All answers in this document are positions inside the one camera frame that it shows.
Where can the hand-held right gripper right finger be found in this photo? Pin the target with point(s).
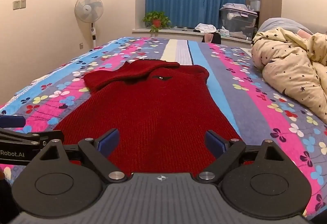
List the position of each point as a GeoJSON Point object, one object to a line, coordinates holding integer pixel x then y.
{"type": "Point", "coordinates": [214, 143]}

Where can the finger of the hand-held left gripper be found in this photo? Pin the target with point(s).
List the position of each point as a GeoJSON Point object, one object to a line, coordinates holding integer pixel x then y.
{"type": "Point", "coordinates": [25, 135]}
{"type": "Point", "coordinates": [11, 121]}

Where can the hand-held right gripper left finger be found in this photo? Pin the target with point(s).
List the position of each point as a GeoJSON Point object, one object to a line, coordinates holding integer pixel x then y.
{"type": "Point", "coordinates": [109, 142]}

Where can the red knit sweater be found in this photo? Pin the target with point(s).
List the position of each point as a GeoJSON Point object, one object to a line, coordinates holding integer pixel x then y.
{"type": "Point", "coordinates": [153, 111]}

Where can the pile of white clothes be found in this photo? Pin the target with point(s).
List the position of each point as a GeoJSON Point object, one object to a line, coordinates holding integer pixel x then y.
{"type": "Point", "coordinates": [204, 27]}

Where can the folded clothes on bin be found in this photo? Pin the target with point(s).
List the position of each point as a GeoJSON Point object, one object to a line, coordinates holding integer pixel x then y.
{"type": "Point", "coordinates": [233, 6]}

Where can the floral striped blanket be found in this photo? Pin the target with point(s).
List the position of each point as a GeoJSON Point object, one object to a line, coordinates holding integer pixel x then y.
{"type": "Point", "coordinates": [255, 91]}

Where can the pink and black item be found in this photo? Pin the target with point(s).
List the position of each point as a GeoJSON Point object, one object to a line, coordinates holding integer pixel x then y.
{"type": "Point", "coordinates": [210, 38]}

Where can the star print duvet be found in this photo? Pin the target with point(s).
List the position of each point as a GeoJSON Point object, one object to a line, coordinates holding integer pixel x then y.
{"type": "Point", "coordinates": [288, 68]}

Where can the green tissue pack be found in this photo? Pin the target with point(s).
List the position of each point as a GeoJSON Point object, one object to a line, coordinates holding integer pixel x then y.
{"type": "Point", "coordinates": [224, 31]}

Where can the white windowsill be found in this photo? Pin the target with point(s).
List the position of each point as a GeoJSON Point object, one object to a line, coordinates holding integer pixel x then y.
{"type": "Point", "coordinates": [178, 32]}

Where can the clear plastic storage bin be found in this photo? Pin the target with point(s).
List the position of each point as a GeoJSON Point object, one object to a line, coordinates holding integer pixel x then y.
{"type": "Point", "coordinates": [237, 22]}

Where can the potted green plant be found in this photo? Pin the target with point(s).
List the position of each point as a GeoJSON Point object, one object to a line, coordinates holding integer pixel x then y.
{"type": "Point", "coordinates": [156, 22]}

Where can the white standing fan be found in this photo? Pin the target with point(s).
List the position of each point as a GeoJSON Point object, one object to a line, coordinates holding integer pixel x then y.
{"type": "Point", "coordinates": [88, 8]}

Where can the grey pillow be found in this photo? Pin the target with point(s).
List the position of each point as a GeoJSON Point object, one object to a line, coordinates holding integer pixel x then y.
{"type": "Point", "coordinates": [281, 23]}

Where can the white storage box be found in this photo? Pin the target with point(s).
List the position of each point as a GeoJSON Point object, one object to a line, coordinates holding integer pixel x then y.
{"type": "Point", "coordinates": [255, 4]}

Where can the wall outlet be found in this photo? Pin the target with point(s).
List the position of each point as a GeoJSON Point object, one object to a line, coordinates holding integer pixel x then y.
{"type": "Point", "coordinates": [81, 45]}

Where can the wall switch plate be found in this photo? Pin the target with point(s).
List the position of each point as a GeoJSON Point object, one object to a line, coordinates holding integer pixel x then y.
{"type": "Point", "coordinates": [23, 3]}
{"type": "Point", "coordinates": [16, 4]}

